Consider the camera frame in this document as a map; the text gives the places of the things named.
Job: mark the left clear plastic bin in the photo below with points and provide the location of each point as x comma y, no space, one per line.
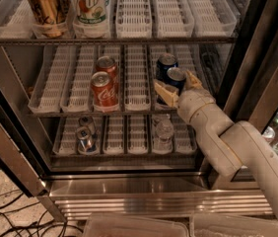
114,225

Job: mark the front red Coca-Cola can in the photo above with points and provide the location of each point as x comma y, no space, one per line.
103,89

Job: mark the bottom wire fridge shelf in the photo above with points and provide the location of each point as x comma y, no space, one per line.
123,156

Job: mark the steel fridge door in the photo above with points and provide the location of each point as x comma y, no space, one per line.
24,142

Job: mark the white green 7UP can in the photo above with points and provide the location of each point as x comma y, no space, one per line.
90,12

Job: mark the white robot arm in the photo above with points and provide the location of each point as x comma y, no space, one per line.
226,144

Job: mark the clear plastic water bottle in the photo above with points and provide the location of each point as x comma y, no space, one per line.
164,133

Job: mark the top wire fridge shelf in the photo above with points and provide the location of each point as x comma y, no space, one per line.
191,40

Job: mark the blue pepsi can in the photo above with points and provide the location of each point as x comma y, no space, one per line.
164,63
175,77

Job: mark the middle wire fridge shelf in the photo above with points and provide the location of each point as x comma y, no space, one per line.
97,114

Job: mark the gold brown soda can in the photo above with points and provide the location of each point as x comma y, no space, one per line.
49,14

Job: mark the front silver blue can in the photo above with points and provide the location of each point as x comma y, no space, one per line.
86,142

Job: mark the red can behind glass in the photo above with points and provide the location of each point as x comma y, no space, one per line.
269,134

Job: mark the rear red Coca-Cola can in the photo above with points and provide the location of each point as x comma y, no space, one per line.
109,65

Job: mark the right clear plastic bin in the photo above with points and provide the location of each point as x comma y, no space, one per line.
221,225

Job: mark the silver blue can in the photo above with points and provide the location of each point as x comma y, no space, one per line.
88,122
86,142

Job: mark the rear silver blue can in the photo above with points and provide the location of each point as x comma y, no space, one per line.
88,122

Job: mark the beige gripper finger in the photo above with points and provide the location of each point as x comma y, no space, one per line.
192,82
168,93

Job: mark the clear plastic bin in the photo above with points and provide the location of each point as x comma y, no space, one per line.
114,225
221,225

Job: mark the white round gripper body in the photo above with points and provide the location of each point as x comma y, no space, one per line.
194,100

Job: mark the wire fridge shelf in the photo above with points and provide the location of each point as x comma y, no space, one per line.
97,114
191,40
123,156

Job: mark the red coca-cola can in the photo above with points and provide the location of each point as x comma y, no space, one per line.
103,89
109,65

